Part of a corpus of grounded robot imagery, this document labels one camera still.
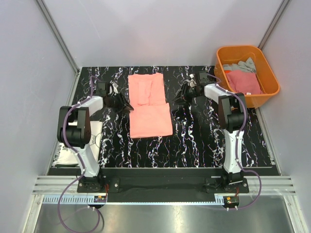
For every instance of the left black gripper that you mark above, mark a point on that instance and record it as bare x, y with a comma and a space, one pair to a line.
124, 105

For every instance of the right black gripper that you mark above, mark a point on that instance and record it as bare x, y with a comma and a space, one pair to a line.
180, 99

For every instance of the salmon pink t-shirt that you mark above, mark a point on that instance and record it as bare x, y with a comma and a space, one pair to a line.
151, 116

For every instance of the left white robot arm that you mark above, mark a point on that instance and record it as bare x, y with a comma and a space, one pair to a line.
74, 128

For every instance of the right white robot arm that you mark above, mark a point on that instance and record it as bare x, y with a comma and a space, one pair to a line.
232, 113

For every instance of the dark pink t-shirt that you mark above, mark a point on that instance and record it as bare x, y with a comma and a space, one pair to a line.
244, 82

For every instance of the grey t-shirt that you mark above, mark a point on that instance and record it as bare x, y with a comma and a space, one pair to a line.
247, 66

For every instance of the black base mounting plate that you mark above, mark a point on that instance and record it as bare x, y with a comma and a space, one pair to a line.
188, 195

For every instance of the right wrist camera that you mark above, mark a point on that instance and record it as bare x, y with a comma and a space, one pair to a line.
191, 82

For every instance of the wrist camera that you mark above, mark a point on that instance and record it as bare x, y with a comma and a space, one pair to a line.
191, 82
113, 89

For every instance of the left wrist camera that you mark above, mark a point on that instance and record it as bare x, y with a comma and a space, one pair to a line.
113, 89

